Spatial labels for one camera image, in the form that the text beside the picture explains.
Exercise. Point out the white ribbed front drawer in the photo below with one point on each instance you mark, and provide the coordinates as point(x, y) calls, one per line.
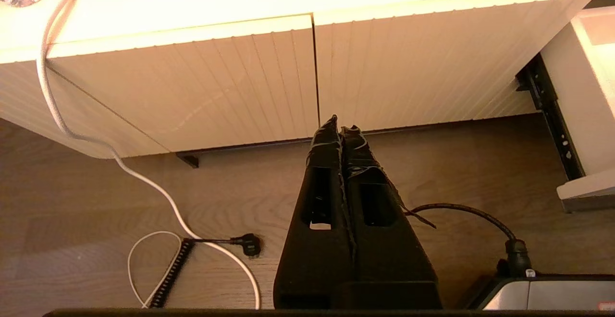
point(581, 96)

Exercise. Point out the ribbed white cabinet front panel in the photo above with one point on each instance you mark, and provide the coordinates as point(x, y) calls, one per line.
point(423, 72)
point(202, 91)

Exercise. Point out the black drawer slide rail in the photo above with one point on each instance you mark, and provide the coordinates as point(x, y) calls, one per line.
point(552, 115)

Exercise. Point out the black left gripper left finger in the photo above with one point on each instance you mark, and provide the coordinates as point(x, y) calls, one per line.
point(317, 259)

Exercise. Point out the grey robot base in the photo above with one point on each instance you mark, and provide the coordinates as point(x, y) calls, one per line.
point(552, 294)

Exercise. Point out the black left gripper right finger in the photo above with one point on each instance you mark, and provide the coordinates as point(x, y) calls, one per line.
point(384, 259)

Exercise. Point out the black power plug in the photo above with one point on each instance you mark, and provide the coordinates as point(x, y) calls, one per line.
point(251, 245)

